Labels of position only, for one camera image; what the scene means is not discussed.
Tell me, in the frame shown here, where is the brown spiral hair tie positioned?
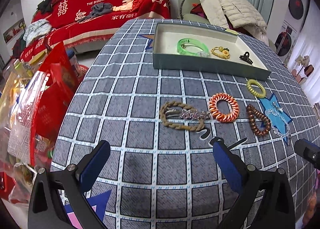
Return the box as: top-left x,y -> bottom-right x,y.
246,104 -> 272,137

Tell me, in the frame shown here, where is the yellow spiral hair tie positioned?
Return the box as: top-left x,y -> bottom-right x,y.
246,79 -> 267,99

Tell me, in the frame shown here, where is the orange spiral hair tie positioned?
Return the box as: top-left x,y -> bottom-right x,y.
208,92 -> 240,123

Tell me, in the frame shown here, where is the yellow cord charm bracelet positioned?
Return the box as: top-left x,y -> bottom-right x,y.
210,46 -> 231,60

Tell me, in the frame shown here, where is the green plastic bangle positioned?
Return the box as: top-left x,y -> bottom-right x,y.
177,38 -> 209,57

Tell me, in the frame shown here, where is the cream jewelry tray box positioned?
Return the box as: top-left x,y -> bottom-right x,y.
152,22 -> 272,81

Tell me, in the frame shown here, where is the black bobby pin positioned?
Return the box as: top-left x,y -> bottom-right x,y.
208,137 -> 247,150

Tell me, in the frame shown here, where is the black hair claw clip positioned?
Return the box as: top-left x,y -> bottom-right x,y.
239,51 -> 253,65

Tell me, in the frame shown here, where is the rhinestone hair clip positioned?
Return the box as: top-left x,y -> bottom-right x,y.
165,109 -> 210,120

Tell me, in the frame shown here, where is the beige puffer jacket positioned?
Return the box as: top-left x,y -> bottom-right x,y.
200,0 -> 267,39

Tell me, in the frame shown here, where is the white knit garment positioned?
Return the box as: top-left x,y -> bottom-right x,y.
23,19 -> 52,47

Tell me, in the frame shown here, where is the red blanket covered sofa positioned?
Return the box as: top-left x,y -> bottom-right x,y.
20,0 -> 171,61

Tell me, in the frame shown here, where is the grey garment on sofa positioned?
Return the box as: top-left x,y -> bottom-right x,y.
78,2 -> 113,22

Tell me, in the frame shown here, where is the tan braided rope bracelet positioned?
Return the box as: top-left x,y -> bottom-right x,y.
159,100 -> 206,132

